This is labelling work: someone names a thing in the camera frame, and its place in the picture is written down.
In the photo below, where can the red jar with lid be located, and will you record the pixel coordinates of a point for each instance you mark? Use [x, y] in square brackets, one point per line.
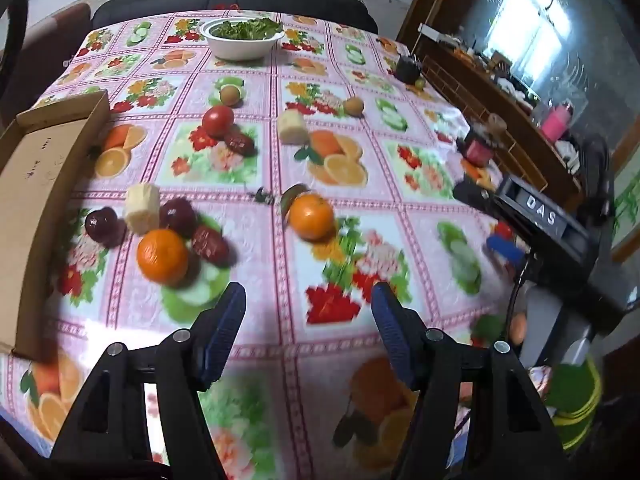
[479, 145]

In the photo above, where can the black leather sofa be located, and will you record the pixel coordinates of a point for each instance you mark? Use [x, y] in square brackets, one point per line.
[352, 13]

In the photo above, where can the pink bottle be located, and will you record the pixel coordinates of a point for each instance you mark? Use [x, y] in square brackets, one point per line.
[557, 121]

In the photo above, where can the white salad bowl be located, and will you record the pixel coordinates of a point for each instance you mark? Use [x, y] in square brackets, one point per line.
[241, 39]

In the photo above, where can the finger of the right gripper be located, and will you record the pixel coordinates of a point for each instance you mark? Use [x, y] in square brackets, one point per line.
[505, 249]
[471, 194]

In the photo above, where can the brown round longan fruit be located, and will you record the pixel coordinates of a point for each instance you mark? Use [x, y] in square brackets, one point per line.
[230, 95]

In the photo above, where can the brown armchair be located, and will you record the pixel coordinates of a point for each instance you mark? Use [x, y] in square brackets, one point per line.
[49, 45]

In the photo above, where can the wrinkled red jujube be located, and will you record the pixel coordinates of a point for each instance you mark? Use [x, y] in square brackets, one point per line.
[240, 143]
[209, 245]

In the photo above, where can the wooden sideboard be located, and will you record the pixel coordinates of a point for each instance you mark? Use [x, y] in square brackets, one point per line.
[585, 52]

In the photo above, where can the orange mandarin with leaf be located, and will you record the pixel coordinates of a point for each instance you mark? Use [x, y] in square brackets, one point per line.
[308, 214]

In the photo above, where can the pale cut sugarcane chunk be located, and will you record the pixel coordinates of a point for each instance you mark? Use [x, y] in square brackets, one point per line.
[142, 208]

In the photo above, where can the shallow cardboard box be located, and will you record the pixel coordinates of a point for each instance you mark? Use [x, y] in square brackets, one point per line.
[42, 153]

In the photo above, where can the person's right hand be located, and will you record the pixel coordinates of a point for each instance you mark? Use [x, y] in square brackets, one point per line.
[518, 328]

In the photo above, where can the fruit pattern tablecloth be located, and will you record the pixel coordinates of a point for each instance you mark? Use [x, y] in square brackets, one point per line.
[307, 392]

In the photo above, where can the black cup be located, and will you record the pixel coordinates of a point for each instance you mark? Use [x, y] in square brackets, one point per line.
[408, 70]

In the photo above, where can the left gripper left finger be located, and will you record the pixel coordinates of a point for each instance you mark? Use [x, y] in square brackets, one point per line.
[105, 435]

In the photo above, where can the dark red plum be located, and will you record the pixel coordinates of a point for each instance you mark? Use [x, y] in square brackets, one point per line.
[102, 226]
[178, 215]

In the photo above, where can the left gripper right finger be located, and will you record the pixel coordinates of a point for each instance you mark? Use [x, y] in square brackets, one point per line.
[511, 434]

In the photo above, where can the small red cherry tomato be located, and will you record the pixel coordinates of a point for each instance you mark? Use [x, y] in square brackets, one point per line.
[504, 231]

